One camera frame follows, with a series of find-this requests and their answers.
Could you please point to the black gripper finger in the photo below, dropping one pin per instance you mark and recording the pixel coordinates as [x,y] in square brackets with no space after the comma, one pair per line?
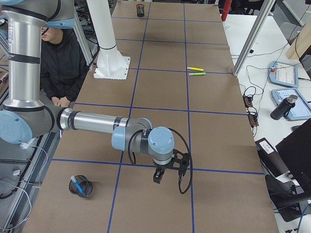
[157,177]

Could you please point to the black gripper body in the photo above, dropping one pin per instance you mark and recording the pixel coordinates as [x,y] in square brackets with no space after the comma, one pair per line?
[161,168]

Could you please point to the blue highlighter marker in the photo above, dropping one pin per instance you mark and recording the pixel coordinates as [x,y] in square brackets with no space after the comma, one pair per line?
[79,188]

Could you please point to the black mesh pen cup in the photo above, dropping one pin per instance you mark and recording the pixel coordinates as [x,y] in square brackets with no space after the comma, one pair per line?
[84,183]
[140,11]

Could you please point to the green highlighter marker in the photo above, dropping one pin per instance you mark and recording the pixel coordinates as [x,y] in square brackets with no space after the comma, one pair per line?
[196,73]

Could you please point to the yellow highlighter marker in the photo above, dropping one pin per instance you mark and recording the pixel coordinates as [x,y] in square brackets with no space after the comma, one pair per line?
[195,69]

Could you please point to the black water bottle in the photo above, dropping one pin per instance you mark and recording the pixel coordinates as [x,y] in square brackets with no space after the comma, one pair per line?
[284,107]

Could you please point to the black monitor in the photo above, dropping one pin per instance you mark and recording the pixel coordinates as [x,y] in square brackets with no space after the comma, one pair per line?
[295,151]

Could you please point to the robot teach pendant near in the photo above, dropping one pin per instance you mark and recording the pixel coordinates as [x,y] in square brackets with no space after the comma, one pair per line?
[301,111]

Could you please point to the robot teach pendant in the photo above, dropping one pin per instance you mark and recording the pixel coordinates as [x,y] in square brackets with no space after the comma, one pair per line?
[283,74]
[301,111]

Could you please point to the robot teach pendant far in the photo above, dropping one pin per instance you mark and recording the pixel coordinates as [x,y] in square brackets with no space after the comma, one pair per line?
[283,74]

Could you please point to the white power strip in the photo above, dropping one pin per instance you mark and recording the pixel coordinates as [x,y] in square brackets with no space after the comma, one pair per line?
[26,145]

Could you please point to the seated person in black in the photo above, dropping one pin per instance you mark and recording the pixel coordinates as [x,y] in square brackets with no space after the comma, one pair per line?
[63,66]

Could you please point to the red cylinder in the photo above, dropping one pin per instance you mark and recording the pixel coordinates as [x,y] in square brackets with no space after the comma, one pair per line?
[226,10]

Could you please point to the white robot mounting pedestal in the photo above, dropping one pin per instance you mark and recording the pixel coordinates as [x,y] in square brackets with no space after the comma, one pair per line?
[111,64]

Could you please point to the aluminium frame post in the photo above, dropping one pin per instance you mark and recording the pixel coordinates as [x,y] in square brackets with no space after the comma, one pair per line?
[260,20]

